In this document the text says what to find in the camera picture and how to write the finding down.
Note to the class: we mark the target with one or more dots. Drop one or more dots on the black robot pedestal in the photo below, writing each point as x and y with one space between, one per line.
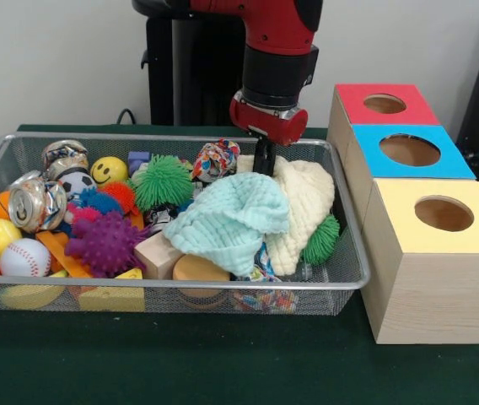
197 76

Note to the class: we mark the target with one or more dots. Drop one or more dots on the purple spiky ball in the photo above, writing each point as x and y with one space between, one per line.
106 242

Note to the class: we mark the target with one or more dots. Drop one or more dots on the white baseball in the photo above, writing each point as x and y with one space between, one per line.
25 257

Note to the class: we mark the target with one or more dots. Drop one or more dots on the orange round disc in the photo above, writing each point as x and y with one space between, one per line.
197 270

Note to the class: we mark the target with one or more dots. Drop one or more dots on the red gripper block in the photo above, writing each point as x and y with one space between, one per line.
269 122

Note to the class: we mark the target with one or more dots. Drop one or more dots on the wooden three-hole sorting box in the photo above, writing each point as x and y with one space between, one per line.
425 287

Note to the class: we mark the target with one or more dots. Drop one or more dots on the dark green table cloth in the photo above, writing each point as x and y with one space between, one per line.
223 363

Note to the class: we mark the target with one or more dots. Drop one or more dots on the wooden cube block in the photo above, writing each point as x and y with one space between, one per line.
155 255

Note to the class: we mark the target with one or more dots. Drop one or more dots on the green spiky ball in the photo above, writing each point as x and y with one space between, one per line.
162 180
324 240

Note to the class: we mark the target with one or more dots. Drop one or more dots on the clear mesh bin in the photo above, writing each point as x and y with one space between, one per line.
138 295

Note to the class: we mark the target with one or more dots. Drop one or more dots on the yellow smiley face ball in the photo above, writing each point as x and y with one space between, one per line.
109 170

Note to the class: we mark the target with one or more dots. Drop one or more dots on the cream knitted cloth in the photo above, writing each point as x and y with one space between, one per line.
307 202

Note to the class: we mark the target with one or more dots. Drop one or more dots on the mint green cloth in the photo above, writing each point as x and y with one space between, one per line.
231 219

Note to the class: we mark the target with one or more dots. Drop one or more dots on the crushed silver can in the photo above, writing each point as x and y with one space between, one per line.
35 202

